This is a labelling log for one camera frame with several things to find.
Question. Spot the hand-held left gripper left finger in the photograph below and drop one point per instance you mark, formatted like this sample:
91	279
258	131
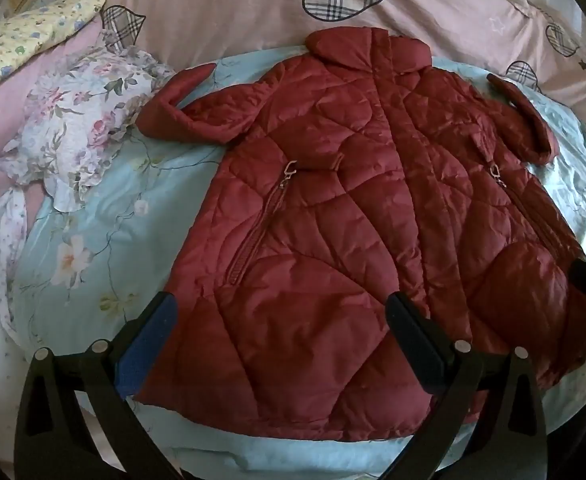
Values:
148	345

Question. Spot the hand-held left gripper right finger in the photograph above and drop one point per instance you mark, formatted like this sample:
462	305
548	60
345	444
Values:
425	345

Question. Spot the red quilted coat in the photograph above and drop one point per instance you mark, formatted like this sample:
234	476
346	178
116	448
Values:
353	210

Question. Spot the light blue floral bedsheet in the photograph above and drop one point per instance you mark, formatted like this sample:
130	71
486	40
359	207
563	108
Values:
98	200

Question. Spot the floral ruffled pillow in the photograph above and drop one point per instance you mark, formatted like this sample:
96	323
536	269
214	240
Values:
83	120

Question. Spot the plain pink pillow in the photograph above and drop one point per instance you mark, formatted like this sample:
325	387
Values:
3	102

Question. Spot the yellow floral pillow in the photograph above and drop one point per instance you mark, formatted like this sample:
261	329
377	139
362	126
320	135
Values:
28	30

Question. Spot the pink duvet with plaid hearts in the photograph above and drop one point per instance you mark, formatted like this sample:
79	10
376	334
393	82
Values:
233	10

